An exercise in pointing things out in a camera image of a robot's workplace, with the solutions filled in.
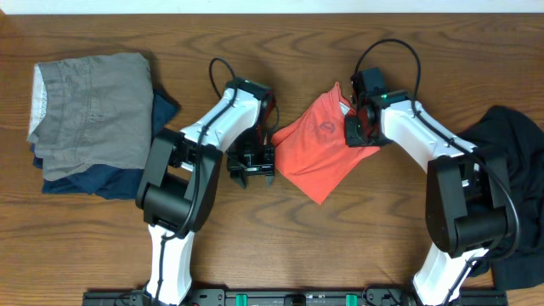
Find red printed t-shirt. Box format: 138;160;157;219
271;82;380;204

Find black garment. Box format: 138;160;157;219
460;106;543;291

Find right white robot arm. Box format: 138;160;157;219
344;68;519;305

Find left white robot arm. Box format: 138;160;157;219
136;78;276;305

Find navy folded garment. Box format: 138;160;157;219
42;89;180;200

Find grey folded shorts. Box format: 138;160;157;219
27;53;153;181

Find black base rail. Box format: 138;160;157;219
82;285;509;306

